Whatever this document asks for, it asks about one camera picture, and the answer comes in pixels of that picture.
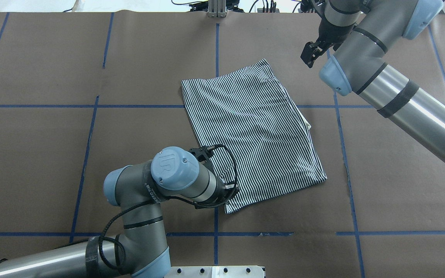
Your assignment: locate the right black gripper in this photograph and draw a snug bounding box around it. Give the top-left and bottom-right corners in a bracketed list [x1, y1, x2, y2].
[300, 19, 353, 68]

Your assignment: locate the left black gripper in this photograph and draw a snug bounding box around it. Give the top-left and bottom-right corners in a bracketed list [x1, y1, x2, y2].
[193, 170, 240, 209]

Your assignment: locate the striped navy white polo shirt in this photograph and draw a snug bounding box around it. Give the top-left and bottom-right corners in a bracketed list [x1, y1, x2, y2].
[181, 59, 327, 214]

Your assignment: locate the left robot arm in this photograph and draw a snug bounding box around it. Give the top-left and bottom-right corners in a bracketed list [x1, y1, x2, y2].
[0, 144, 239, 278]

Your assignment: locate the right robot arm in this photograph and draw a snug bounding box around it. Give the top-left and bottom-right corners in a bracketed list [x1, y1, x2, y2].
[301, 0, 445, 164]

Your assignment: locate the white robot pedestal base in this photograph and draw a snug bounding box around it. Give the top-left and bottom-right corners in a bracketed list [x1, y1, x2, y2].
[164, 265, 266, 278]

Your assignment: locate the aluminium frame post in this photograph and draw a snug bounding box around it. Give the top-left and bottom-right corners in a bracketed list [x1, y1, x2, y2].
[207, 0, 227, 18]

